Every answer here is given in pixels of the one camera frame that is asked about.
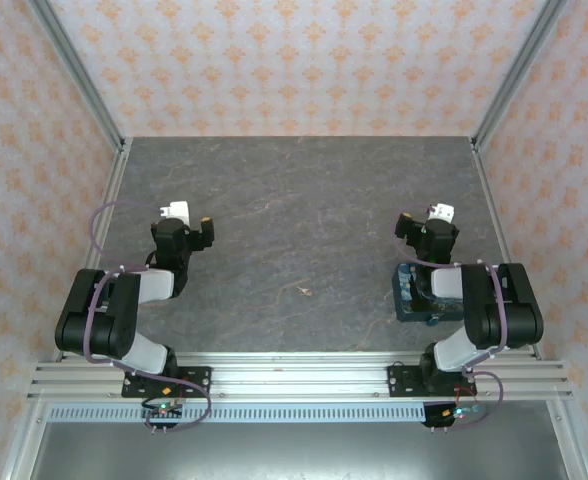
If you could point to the starry night tin box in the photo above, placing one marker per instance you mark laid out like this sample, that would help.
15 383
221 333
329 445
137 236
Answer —
409 300

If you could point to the small blue padlock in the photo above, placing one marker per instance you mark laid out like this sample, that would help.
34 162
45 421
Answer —
433 320

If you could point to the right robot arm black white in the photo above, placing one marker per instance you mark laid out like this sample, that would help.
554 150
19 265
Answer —
504 310

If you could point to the aluminium extrusion crossbeam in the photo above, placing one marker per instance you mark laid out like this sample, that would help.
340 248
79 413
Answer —
299 375

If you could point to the grey metal panel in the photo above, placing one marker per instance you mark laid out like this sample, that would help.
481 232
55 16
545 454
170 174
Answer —
294 452

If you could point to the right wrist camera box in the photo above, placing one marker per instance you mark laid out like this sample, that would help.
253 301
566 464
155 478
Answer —
444 212

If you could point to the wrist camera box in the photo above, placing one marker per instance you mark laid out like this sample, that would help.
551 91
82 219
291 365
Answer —
444 212
179 209

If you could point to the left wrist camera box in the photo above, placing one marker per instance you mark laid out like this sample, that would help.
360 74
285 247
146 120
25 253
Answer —
179 209

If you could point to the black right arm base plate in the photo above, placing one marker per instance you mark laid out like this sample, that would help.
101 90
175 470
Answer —
404 380

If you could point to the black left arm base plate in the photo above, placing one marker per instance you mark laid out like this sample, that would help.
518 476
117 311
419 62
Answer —
194 380

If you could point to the aluminium corner post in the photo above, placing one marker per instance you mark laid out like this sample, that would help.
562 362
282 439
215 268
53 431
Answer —
81 80
516 75

